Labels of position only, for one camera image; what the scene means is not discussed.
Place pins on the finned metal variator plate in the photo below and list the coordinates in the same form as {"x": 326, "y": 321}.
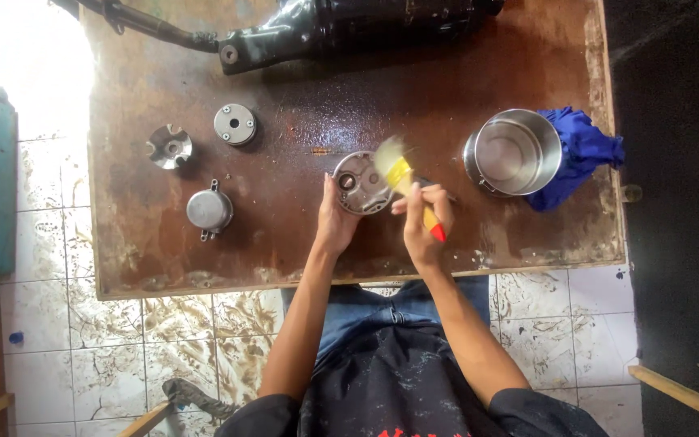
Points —
{"x": 169, "y": 147}

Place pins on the round grey metal engine cover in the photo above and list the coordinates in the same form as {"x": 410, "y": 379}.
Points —
{"x": 358, "y": 182}

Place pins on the small blue cap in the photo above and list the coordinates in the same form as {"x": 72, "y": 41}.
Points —
{"x": 16, "y": 337}

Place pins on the person's right hand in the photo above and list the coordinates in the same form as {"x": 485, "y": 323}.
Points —
{"x": 425, "y": 233}

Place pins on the yellow paintbrush with red tip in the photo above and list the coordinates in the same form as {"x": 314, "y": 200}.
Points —
{"x": 399, "y": 173}

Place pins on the shiny steel pot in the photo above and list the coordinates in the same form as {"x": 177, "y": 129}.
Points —
{"x": 513, "y": 152}

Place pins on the grey metal cap with lugs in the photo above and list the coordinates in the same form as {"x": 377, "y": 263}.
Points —
{"x": 209, "y": 209}

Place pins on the grey rag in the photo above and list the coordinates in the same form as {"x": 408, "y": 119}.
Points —
{"x": 201, "y": 397}

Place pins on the black motorcycle exhaust muffler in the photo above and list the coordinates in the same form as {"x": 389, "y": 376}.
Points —
{"x": 337, "y": 30}

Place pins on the round metal disc with screws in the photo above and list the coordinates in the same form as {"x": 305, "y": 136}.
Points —
{"x": 235, "y": 124}

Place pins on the person's black shirt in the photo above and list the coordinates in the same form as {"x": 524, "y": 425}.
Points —
{"x": 398, "y": 382}

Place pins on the person's left fingers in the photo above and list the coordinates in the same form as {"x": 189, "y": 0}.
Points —
{"x": 327, "y": 187}

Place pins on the person's left hand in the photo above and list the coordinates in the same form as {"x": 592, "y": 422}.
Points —
{"x": 334, "y": 224}

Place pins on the blue cloth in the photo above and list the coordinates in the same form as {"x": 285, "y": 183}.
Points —
{"x": 586, "y": 149}

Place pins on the person's blue jeans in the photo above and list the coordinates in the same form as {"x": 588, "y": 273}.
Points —
{"x": 361, "y": 309}

